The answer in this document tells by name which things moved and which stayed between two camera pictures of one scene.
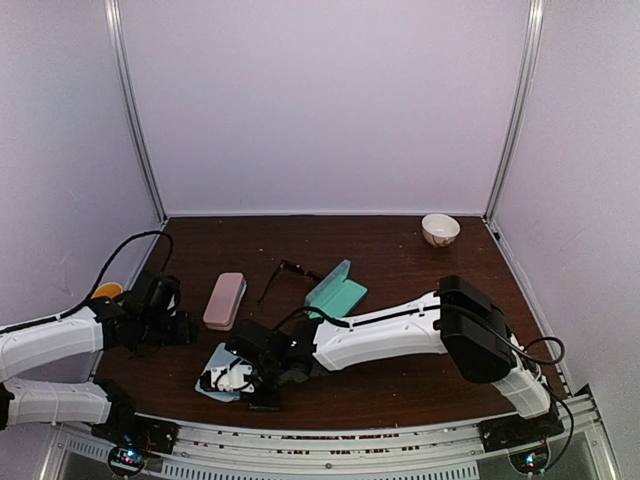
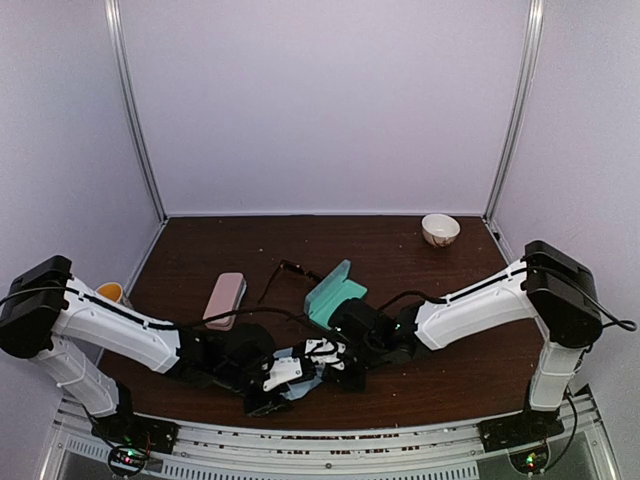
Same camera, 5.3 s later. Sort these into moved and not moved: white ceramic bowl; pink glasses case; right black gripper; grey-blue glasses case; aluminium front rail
Moved: right black gripper
Not moved: pink glasses case; grey-blue glasses case; aluminium front rail; white ceramic bowl
